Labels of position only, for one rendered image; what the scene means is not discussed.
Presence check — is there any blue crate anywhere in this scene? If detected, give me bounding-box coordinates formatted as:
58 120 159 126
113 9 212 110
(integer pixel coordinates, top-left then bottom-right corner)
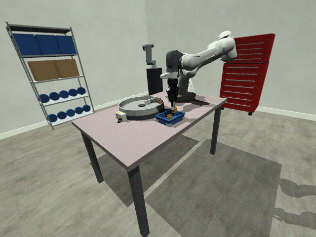
155 109 185 127

